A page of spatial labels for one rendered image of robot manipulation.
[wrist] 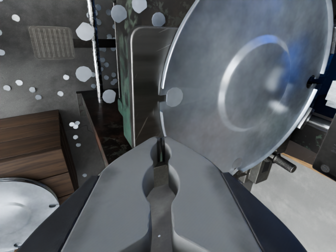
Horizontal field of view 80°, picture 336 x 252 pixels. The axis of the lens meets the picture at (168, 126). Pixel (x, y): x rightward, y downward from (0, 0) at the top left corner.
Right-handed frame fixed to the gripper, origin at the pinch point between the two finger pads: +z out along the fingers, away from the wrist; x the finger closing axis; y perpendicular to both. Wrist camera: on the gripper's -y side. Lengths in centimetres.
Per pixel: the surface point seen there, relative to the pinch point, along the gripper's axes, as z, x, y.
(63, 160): 42, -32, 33
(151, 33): 9.2, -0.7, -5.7
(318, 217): 86, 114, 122
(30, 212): 35, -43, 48
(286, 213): 104, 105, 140
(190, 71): 10.8, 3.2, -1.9
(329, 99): 15.4, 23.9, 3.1
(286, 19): 16.5, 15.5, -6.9
